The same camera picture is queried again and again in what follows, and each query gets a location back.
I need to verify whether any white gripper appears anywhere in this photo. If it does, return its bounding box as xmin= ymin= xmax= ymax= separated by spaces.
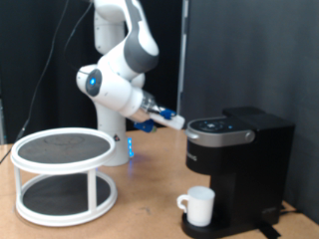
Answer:
xmin=150 ymin=110 xmax=186 ymax=130

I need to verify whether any white mug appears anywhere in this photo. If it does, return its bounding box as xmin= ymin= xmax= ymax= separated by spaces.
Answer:
xmin=175 ymin=185 xmax=216 ymax=228

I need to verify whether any black Keurig coffee machine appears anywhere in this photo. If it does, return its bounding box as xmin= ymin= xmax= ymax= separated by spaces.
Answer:
xmin=180 ymin=106 xmax=297 ymax=239

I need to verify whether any white two-tier turntable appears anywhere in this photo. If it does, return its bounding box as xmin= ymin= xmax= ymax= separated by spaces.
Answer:
xmin=9 ymin=126 xmax=119 ymax=228

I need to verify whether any black curtain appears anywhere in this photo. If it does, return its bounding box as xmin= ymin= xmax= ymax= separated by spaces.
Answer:
xmin=0 ymin=0 xmax=184 ymax=144

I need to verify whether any grey metal pole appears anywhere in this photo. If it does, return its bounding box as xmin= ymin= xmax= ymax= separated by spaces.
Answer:
xmin=174 ymin=0 xmax=191 ymax=116

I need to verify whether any grey partition panel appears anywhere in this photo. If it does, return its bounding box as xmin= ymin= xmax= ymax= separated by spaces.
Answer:
xmin=179 ymin=0 xmax=319 ymax=225

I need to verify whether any black tape strip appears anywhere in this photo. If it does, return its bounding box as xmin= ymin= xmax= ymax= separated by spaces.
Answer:
xmin=256 ymin=219 xmax=282 ymax=239

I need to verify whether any blue cable clip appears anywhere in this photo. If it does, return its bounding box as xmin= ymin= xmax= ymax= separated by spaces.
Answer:
xmin=159 ymin=108 xmax=177 ymax=120

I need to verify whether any wrist camera on blue mount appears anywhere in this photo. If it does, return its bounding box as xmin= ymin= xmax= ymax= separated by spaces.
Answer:
xmin=133 ymin=119 xmax=158 ymax=134

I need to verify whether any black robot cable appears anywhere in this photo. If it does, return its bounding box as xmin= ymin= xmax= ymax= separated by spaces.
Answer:
xmin=0 ymin=0 xmax=95 ymax=163

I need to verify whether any black machine power cord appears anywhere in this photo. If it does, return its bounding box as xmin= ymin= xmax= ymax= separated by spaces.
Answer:
xmin=278 ymin=202 xmax=302 ymax=215

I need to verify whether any grey metal post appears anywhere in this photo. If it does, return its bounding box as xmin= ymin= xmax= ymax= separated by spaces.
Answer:
xmin=0 ymin=75 xmax=7 ymax=145

